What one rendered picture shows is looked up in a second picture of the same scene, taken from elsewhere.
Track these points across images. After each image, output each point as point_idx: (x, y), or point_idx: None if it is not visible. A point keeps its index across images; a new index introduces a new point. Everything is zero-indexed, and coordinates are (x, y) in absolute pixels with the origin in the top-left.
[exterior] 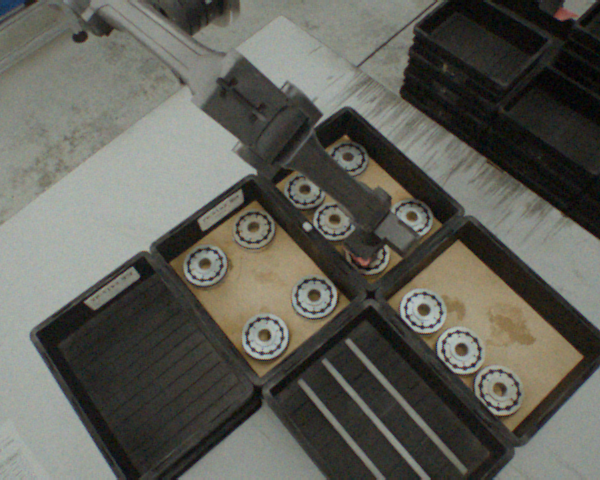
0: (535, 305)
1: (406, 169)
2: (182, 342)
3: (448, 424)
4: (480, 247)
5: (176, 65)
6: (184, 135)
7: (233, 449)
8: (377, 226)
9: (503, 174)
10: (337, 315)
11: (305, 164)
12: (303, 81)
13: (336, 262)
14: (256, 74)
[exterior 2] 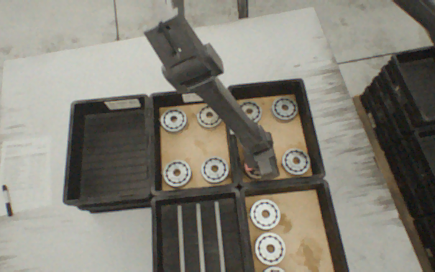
0: (332, 255)
1: (310, 133)
2: (139, 150)
3: None
4: (322, 201)
5: (154, 3)
6: (216, 47)
7: (134, 217)
8: (257, 153)
9: (378, 170)
10: (214, 186)
11: (203, 95)
12: (298, 52)
13: (234, 159)
14: (182, 29)
